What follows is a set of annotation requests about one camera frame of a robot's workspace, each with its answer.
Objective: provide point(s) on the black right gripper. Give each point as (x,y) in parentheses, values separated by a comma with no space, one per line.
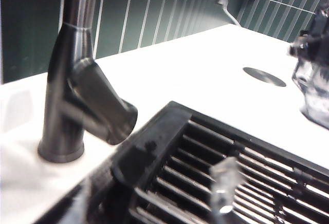
(317,39)

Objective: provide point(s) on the black roll-up drying rack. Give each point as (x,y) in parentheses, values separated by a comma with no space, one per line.
(159,144)

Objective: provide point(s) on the translucent left gripper left finger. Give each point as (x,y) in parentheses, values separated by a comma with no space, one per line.
(218,183)

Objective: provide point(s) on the round metal countertop hole cover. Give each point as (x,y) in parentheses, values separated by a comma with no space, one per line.
(264,77)

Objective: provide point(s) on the clear glass mug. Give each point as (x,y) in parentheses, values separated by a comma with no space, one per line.
(313,90)

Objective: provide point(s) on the black kitchen sink basin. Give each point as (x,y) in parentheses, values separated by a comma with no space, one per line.
(102,190)

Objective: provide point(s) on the translucent left gripper right finger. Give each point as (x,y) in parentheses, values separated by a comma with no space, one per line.
(232,175)

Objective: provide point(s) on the dark metal gooseneck faucet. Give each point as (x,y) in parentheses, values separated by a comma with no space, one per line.
(64,93)

